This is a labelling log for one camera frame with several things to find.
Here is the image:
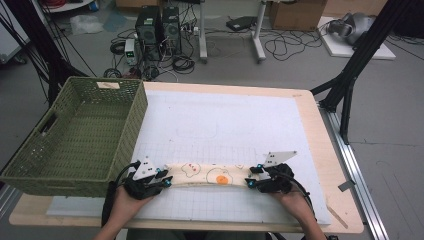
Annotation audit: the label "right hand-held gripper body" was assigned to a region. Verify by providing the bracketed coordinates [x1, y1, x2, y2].
[257, 151, 299, 195]

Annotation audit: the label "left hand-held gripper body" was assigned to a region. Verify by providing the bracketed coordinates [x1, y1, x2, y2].
[123, 156, 165, 201]

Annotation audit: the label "cream printed cloth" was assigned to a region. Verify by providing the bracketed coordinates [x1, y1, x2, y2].
[164, 162, 258, 189]

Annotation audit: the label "green woven basket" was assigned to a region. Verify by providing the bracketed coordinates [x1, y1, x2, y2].
[0, 76, 149, 198]

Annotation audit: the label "person's left hand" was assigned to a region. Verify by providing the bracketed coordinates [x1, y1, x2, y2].
[108, 186, 155, 228]

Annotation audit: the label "person's right hand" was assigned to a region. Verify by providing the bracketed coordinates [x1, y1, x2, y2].
[270, 186, 315, 225]

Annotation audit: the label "person's dark clothing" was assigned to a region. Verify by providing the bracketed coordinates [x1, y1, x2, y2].
[126, 228, 268, 240]

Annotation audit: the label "grey tape piece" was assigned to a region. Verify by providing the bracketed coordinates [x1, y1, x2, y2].
[337, 179, 357, 193]

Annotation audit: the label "white grid mat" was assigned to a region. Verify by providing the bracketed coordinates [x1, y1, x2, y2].
[46, 89, 332, 226]

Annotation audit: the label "thin wooden stick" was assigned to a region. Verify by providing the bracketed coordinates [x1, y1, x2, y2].
[325, 203, 350, 230]

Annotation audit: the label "white power supply unit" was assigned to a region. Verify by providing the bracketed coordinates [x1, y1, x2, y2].
[124, 38, 138, 67]

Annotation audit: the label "white metal stand leg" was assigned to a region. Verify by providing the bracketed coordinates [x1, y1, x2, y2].
[198, 0, 210, 64]
[251, 0, 268, 64]

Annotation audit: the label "large black computer tower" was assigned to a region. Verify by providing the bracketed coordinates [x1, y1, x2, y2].
[134, 5, 164, 62]

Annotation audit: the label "slim black computer tower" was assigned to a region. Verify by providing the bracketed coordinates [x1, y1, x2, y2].
[161, 5, 183, 56]

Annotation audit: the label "white floor board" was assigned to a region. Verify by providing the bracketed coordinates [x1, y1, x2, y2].
[316, 16, 397, 61]

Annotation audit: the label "black flat device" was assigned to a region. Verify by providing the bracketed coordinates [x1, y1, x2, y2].
[225, 15, 258, 33]

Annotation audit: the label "brown cardboard box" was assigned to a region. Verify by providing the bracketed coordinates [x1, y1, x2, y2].
[269, 0, 329, 32]

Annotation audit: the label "teal floor sheet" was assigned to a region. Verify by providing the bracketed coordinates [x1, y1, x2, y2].
[102, 9, 129, 33]

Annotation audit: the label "clear plastic bag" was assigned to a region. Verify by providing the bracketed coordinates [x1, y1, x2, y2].
[69, 13, 105, 36]

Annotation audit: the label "grey headset device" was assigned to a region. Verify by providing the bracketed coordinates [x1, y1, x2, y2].
[326, 12, 376, 46]

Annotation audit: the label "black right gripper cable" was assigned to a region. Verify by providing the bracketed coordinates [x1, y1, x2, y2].
[285, 174, 318, 222]

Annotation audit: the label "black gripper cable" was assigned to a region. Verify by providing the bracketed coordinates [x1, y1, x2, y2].
[285, 174, 318, 222]
[101, 160, 143, 228]

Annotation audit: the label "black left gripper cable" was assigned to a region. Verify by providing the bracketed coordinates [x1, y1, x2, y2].
[101, 160, 143, 228]

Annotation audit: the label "aluminium rail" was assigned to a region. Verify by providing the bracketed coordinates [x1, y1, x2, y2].
[318, 103, 391, 240]

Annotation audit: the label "coiled black cable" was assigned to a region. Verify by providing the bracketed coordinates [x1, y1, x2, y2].
[171, 54, 197, 75]

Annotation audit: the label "small black cable coil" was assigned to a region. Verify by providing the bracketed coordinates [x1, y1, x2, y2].
[103, 67, 123, 80]

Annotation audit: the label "loose black floor cables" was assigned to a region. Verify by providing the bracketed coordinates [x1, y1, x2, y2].
[263, 28, 324, 62]

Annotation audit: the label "black metal frame stand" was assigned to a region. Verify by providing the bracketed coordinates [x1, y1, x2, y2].
[0, 0, 98, 108]
[309, 0, 416, 146]

